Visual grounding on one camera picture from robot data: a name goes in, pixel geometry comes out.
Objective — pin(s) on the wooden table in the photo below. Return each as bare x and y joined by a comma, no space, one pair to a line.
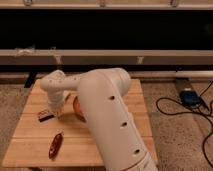
30,143

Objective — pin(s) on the blue power adapter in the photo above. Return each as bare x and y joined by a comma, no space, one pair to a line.
189,98

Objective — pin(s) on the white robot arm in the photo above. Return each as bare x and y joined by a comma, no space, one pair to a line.
111,125

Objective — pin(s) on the dark red spoon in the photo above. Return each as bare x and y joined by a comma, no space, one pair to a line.
55,145

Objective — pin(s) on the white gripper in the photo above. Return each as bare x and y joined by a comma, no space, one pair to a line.
56,101

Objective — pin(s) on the orange plate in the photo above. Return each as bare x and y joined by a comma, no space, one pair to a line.
77,110

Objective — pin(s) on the black and orange eraser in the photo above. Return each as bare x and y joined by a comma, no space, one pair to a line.
44,115

